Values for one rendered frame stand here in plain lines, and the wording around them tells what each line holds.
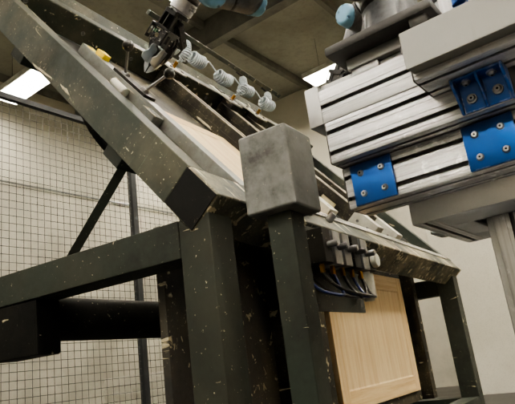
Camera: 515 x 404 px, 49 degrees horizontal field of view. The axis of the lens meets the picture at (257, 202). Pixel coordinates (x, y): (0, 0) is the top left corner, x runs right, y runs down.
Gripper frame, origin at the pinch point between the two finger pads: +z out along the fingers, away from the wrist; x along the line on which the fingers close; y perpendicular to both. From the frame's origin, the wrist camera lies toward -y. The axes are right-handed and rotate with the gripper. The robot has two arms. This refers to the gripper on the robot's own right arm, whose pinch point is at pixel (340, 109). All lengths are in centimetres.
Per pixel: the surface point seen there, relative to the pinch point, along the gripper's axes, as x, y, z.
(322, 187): -32.0, 19.6, 27.8
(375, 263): 14, -36, 50
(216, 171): 60, -5, 35
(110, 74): 63, 52, 11
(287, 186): 82, -46, 36
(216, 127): 14, 46, 16
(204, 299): 84, -33, 63
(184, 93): 15, 68, 4
